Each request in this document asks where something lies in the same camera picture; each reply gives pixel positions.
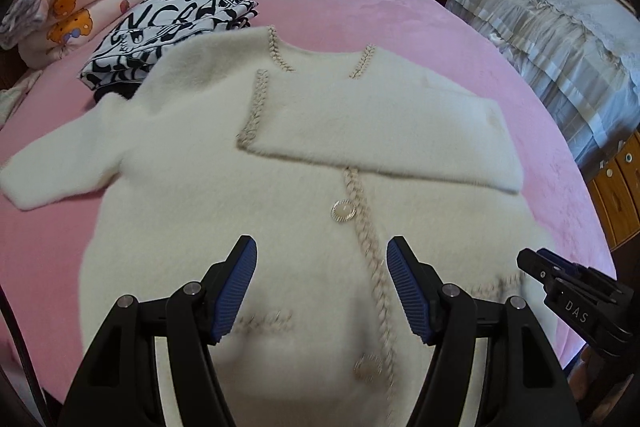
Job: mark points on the wooden drawer cabinet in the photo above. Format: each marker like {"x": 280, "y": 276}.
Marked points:
{"x": 620, "y": 197}

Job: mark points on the white fuzzy cardigan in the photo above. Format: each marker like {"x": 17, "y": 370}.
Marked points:
{"x": 300, "y": 107}

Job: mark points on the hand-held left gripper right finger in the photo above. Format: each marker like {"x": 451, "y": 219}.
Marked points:
{"x": 407, "y": 292}

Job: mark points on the pink bed blanket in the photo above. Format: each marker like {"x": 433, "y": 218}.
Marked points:
{"x": 400, "y": 22}

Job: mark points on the light cloth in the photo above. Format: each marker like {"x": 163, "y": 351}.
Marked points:
{"x": 12, "y": 102}

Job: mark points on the black and white printed clothes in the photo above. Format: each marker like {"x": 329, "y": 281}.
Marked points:
{"x": 150, "y": 37}

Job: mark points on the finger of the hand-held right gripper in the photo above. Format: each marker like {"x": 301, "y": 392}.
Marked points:
{"x": 537, "y": 267}

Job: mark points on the pink bear print quilt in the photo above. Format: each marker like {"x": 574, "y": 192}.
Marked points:
{"x": 90, "y": 7}

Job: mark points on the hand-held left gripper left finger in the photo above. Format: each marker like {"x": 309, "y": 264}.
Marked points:
{"x": 235, "y": 292}

